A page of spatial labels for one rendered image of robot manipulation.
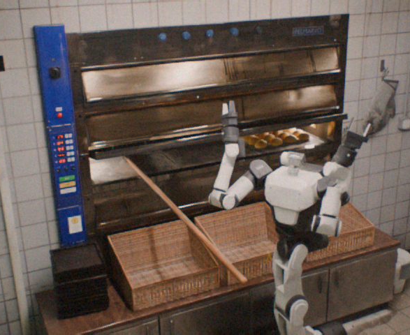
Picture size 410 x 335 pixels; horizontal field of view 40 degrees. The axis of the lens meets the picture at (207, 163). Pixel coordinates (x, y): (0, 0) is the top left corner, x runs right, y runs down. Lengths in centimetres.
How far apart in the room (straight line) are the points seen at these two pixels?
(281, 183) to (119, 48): 122
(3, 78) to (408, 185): 324
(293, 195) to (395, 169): 195
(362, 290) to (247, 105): 153
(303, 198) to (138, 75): 124
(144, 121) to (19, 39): 86
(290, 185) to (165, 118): 101
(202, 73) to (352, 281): 174
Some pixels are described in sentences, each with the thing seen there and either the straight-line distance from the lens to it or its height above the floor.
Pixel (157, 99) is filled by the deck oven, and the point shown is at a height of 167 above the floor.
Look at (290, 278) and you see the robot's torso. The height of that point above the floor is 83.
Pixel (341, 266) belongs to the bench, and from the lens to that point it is 391.
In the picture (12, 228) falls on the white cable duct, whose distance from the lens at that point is 343.
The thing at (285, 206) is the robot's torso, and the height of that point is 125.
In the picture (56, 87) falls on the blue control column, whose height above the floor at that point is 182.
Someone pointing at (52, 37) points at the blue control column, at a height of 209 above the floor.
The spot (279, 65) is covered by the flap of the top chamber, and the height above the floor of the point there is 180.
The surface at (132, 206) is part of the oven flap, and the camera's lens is 358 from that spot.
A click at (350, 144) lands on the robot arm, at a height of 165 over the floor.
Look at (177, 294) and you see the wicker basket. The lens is 338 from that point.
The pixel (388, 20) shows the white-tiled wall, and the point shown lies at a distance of 431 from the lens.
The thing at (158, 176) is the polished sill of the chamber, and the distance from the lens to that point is 357.
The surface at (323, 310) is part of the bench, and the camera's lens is 399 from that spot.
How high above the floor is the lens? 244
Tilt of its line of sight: 20 degrees down
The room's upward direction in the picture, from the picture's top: 1 degrees counter-clockwise
